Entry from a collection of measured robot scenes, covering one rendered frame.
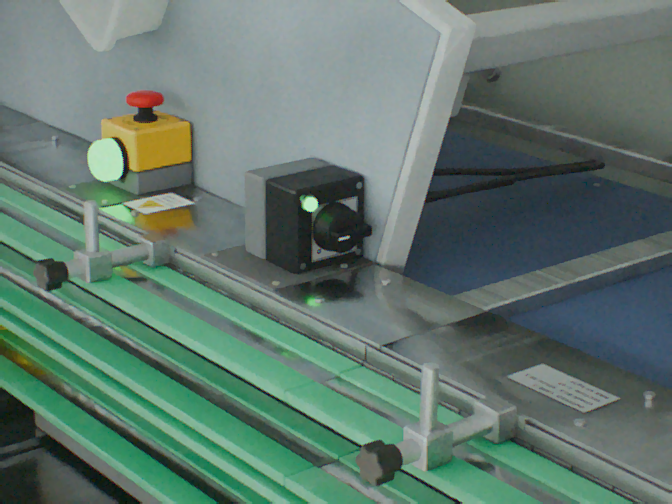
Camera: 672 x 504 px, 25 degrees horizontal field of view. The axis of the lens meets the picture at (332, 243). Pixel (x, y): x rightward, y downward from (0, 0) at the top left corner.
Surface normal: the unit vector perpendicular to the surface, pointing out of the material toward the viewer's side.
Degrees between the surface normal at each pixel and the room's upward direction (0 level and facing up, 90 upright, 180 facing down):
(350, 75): 0
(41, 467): 89
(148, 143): 90
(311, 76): 0
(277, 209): 0
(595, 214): 90
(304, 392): 90
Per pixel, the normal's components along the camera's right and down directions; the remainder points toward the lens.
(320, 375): 0.01, -0.94
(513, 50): 0.59, 0.56
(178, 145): 0.62, 0.26
